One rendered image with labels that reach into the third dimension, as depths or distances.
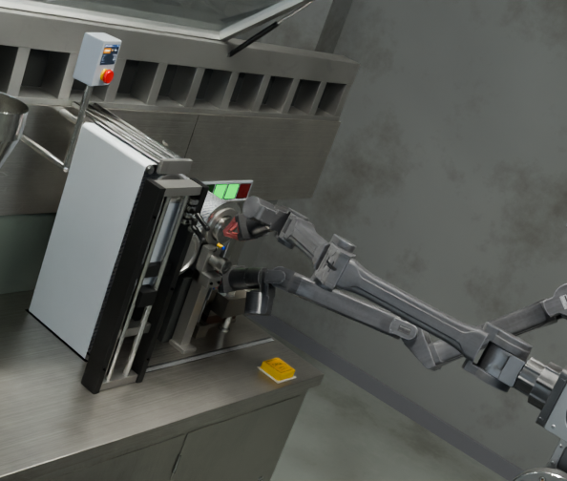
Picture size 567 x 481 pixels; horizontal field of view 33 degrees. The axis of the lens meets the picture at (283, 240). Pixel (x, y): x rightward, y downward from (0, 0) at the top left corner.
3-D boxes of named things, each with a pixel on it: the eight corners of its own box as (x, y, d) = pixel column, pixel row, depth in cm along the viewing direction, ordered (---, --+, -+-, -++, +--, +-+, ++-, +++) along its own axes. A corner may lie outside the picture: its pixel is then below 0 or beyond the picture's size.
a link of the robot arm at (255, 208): (295, 251, 233) (311, 219, 232) (263, 238, 225) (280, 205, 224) (266, 232, 241) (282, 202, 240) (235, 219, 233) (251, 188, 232)
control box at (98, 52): (96, 90, 194) (111, 43, 191) (71, 77, 196) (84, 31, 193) (115, 88, 200) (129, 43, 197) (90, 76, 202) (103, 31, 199)
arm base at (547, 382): (541, 428, 174) (570, 374, 170) (502, 405, 177) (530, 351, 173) (555, 414, 181) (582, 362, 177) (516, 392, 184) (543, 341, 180)
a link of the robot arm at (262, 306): (296, 275, 255) (284, 270, 247) (293, 318, 253) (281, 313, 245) (255, 274, 259) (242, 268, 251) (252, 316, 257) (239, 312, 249)
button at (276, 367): (278, 382, 260) (281, 374, 259) (260, 367, 264) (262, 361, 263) (292, 377, 266) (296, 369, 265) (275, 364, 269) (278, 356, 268)
